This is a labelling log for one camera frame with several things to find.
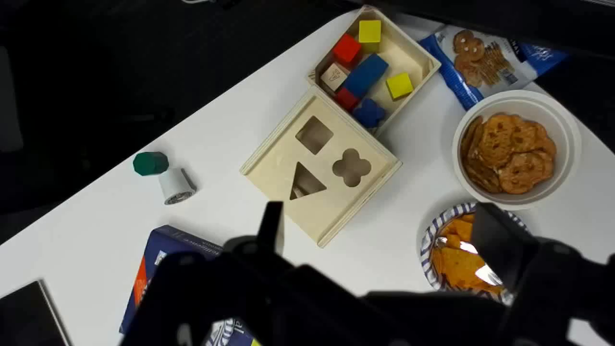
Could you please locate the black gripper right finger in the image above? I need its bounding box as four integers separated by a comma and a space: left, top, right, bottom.
469, 203, 548, 293

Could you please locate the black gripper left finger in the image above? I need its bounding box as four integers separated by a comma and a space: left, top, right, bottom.
258, 201, 289, 255

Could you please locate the orange chips pile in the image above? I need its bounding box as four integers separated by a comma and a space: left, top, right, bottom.
429, 214, 508, 301

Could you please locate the patterned bowl with chips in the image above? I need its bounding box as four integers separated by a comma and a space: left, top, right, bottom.
418, 201, 531, 308

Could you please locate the wooden shape sorter cube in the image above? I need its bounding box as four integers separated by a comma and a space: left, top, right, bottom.
241, 89, 404, 251

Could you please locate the pretzel crackers pile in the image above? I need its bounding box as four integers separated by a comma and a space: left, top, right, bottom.
460, 112, 560, 197

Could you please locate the grey white cylinder block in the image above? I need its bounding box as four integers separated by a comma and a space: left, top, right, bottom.
156, 166, 200, 208

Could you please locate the empty patterned paper bowl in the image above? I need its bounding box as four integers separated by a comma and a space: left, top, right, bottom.
204, 318, 262, 346

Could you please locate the blue and yellow book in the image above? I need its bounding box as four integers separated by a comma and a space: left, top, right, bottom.
118, 224, 262, 346

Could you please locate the white bowl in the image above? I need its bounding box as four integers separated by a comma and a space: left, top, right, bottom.
450, 89, 583, 210

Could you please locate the green octagonal block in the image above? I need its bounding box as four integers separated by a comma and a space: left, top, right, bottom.
131, 151, 172, 180

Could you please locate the small red block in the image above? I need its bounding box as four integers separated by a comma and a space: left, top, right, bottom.
335, 87, 362, 114

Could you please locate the blue lobed block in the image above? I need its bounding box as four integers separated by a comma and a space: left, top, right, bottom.
352, 97, 389, 130

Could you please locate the natural wood block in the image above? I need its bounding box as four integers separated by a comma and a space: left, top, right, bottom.
320, 60, 352, 95

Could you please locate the long blue block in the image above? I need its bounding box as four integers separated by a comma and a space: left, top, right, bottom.
341, 53, 391, 99

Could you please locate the blue snack bag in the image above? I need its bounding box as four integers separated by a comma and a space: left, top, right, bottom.
418, 24, 573, 112

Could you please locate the yellow cube block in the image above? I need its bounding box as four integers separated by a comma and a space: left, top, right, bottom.
356, 18, 385, 47
385, 72, 418, 103

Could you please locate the red cube block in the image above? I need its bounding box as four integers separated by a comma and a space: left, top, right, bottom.
331, 34, 366, 68

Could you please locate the shallow wooden tray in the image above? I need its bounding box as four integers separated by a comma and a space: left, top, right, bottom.
308, 5, 444, 135

